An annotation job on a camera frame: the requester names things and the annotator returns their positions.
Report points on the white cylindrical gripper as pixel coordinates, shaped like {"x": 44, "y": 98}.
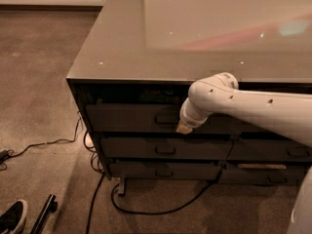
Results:
{"x": 189, "y": 122}

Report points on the grey drawer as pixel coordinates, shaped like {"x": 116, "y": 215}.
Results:
{"x": 256, "y": 174}
{"x": 264, "y": 150}
{"x": 157, "y": 118}
{"x": 171, "y": 148}
{"x": 158, "y": 170}

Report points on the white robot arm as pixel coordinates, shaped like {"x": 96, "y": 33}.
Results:
{"x": 288, "y": 115}

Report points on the grey drawer cabinet counter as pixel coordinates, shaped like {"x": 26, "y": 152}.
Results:
{"x": 151, "y": 51}

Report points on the black metal bar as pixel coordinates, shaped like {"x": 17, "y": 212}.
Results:
{"x": 50, "y": 206}

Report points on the black power adapter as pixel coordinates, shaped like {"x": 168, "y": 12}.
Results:
{"x": 4, "y": 155}

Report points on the black and white shoe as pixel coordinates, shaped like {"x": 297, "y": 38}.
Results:
{"x": 13, "y": 220}

